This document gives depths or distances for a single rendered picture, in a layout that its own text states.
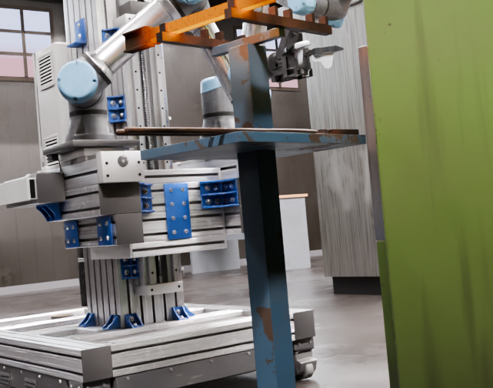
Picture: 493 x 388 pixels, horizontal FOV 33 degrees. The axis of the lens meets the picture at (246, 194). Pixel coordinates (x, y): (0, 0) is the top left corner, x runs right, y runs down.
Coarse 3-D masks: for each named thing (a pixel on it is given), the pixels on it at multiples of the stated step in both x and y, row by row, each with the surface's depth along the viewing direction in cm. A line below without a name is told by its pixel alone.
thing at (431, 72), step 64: (384, 0) 152; (448, 0) 143; (384, 64) 153; (448, 64) 144; (384, 128) 153; (448, 128) 144; (384, 192) 154; (448, 192) 144; (448, 256) 145; (448, 320) 145; (448, 384) 146
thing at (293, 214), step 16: (288, 208) 889; (304, 208) 901; (288, 224) 887; (304, 224) 899; (288, 240) 885; (304, 240) 897; (192, 256) 973; (208, 256) 986; (224, 256) 998; (288, 256) 883; (304, 256) 895; (192, 272) 973; (208, 272) 984
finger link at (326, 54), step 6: (312, 48) 230; (318, 48) 229; (324, 48) 229; (330, 48) 228; (336, 48) 228; (342, 48) 228; (312, 54) 230; (318, 54) 230; (324, 54) 230; (330, 54) 229; (312, 60) 230; (318, 60) 230; (324, 60) 230; (330, 60) 229; (324, 66) 230; (330, 66) 230
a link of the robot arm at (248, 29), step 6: (264, 6) 283; (264, 12) 283; (246, 24) 284; (252, 24) 283; (246, 30) 285; (252, 30) 284; (258, 30) 284; (264, 30) 285; (246, 36) 285; (270, 90) 292
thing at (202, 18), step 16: (240, 0) 162; (256, 0) 159; (272, 0) 159; (192, 16) 171; (208, 16) 168; (224, 16) 167; (128, 32) 186; (144, 32) 181; (176, 32) 177; (128, 48) 187; (144, 48) 185
